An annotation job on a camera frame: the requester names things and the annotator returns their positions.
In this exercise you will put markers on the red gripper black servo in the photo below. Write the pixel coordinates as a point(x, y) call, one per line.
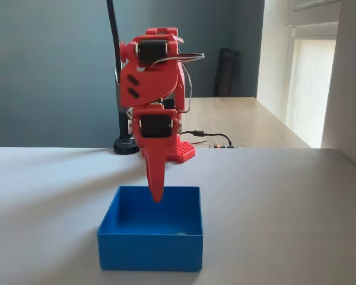
point(153, 127)

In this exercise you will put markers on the white window blind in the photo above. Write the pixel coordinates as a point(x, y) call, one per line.
point(311, 89)

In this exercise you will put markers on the black gooseneck stand grey sleeve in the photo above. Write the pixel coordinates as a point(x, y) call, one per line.
point(114, 29)

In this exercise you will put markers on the blue plastic box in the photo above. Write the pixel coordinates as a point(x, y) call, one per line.
point(151, 252)

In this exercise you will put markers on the dark wooden board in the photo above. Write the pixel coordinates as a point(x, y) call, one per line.
point(225, 74)

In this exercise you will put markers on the small controller board red light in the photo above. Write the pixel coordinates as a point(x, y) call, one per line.
point(222, 146)

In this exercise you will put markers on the red robot arm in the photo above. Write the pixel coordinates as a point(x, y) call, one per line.
point(154, 80)

